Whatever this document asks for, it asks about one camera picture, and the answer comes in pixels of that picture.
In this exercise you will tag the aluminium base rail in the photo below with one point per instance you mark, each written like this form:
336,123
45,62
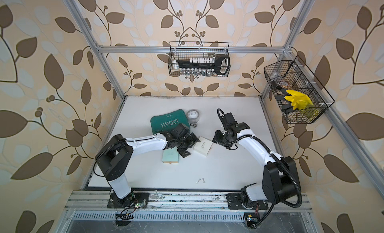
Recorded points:
164,201

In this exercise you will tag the right black wire basket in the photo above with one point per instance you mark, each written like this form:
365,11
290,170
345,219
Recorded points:
290,75

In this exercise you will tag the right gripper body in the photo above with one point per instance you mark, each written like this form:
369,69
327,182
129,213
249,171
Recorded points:
222,138

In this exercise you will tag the green plastic tool case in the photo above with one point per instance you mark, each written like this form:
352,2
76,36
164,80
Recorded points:
168,121

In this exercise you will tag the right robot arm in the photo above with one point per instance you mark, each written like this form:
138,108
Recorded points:
280,180

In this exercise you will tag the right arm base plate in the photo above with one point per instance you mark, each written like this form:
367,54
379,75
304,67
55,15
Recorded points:
239,201

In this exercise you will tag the centre black wire basket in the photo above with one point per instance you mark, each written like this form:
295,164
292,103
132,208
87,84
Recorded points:
183,50

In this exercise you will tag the yellow rubber glove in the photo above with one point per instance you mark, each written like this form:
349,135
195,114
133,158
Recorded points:
299,100

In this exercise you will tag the black pliers in basket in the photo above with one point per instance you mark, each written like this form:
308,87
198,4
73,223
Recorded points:
283,97

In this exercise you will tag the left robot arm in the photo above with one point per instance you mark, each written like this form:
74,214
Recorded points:
114,157

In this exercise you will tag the socket set on black rail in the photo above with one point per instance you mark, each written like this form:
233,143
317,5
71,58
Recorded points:
215,65

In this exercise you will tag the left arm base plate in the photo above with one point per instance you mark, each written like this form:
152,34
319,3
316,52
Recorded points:
132,200

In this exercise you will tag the cream jewelry box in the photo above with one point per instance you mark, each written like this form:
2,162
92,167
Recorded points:
203,146

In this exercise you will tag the black wire basket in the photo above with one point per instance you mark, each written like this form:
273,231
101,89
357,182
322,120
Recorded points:
183,50
290,75

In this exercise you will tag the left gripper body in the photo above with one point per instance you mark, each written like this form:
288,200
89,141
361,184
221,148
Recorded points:
184,144

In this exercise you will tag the mint green jewelry box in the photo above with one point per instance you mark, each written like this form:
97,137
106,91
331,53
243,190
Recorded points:
170,155

